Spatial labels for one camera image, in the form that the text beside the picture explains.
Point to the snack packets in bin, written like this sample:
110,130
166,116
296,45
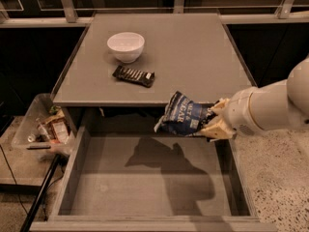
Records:
54,128

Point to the clear plastic bin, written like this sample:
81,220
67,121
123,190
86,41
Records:
27,136

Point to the grey cabinet with top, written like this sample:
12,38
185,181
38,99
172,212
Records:
190,53

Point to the open grey top drawer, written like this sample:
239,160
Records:
134,182

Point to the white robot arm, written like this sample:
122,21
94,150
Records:
280,105

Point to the black snack bar wrapper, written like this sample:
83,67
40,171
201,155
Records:
134,76

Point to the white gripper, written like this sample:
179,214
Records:
238,112

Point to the white ceramic bowl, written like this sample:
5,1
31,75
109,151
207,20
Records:
126,46

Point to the metal window railing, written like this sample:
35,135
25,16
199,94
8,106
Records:
79,13

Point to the blue chip bag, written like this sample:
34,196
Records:
183,116

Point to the black pole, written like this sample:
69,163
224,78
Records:
39,197

